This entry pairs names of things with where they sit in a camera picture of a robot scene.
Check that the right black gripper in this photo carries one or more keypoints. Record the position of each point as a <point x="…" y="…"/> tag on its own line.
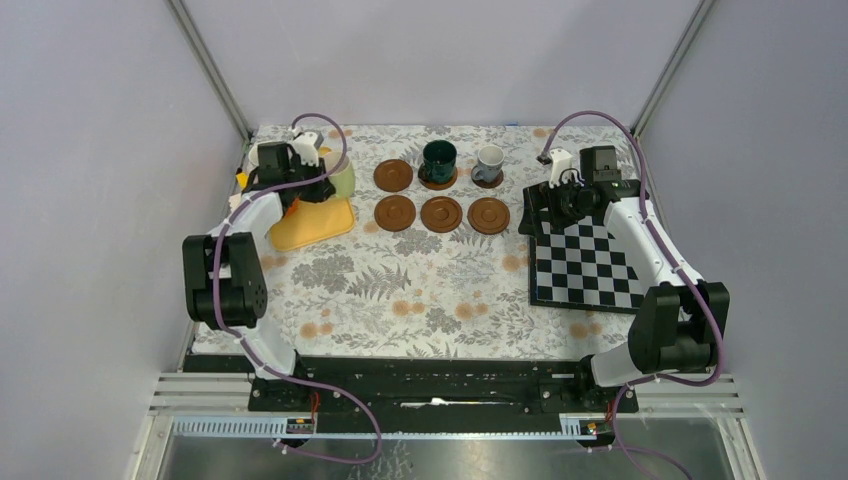
<point x="537" y="198"/>

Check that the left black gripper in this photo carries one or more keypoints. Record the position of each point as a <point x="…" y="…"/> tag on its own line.
<point x="322" y="190"/>

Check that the light green mug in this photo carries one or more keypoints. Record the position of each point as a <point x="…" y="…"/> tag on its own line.
<point x="343" y="178"/>

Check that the dark brown coaster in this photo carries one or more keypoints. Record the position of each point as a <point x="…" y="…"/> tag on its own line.
<point x="489" y="184"/>

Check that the brown wooden coaster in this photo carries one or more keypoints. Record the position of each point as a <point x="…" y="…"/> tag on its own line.
<point x="489" y="216"/>
<point x="393" y="175"/>
<point x="441" y="214"/>
<point x="395" y="213"/>
<point x="438" y="185"/>

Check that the grey mug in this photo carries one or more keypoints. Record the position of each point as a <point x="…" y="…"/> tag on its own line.
<point x="489" y="164"/>

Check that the dark green mug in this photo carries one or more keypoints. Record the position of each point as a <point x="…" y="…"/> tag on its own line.
<point x="438" y="162"/>

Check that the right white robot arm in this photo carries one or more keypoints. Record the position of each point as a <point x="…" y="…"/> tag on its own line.
<point x="679" y="326"/>

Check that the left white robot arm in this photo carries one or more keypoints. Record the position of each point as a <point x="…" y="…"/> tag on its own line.
<point x="225" y="287"/>

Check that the yellow tray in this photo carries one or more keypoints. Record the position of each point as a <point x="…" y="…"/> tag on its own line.
<point x="318" y="225"/>

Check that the black white checkerboard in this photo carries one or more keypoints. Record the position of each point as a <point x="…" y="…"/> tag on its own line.
<point x="583" y="268"/>

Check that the pink white mug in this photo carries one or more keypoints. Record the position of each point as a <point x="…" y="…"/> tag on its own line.
<point x="252" y="157"/>

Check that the yellow block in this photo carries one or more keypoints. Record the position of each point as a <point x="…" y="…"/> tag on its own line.
<point x="242" y="179"/>

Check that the white pink block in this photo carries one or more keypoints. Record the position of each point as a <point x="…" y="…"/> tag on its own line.
<point x="234" y="201"/>

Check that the floral tablecloth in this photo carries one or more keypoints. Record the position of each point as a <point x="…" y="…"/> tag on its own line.
<point x="417" y="293"/>

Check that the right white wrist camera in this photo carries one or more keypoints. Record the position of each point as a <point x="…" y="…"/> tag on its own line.
<point x="562" y="167"/>

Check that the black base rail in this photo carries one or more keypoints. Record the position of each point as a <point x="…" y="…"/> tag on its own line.
<point x="427" y="396"/>

